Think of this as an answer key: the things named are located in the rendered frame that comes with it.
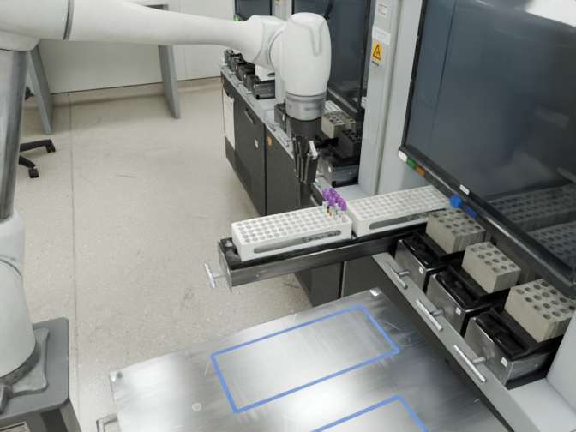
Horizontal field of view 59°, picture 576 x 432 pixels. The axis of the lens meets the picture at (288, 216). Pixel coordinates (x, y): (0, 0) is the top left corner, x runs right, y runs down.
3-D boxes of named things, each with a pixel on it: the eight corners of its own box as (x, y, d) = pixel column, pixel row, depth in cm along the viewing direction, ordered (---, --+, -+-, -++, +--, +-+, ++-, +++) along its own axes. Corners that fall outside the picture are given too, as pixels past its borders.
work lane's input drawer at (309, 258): (435, 215, 157) (440, 190, 152) (462, 241, 146) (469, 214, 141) (202, 265, 136) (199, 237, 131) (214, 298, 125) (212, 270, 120)
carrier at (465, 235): (466, 254, 127) (471, 234, 124) (459, 255, 127) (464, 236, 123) (439, 229, 136) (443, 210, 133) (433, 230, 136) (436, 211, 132)
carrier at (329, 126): (338, 141, 182) (339, 124, 179) (333, 141, 181) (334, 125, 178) (325, 128, 191) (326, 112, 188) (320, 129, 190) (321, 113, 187)
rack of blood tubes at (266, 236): (335, 221, 142) (337, 202, 138) (351, 242, 134) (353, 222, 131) (231, 243, 133) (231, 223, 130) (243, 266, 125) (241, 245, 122)
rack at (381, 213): (432, 202, 151) (435, 183, 148) (453, 219, 143) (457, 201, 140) (341, 220, 142) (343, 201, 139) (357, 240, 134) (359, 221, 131)
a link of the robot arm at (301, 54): (339, 93, 110) (310, 75, 120) (343, 17, 101) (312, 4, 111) (294, 100, 106) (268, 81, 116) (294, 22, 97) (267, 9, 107)
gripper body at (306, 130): (283, 109, 117) (284, 146, 122) (297, 123, 111) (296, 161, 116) (313, 105, 119) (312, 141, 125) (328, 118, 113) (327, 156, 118)
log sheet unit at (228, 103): (225, 135, 319) (221, 80, 299) (236, 154, 298) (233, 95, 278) (221, 136, 318) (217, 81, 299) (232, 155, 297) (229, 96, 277)
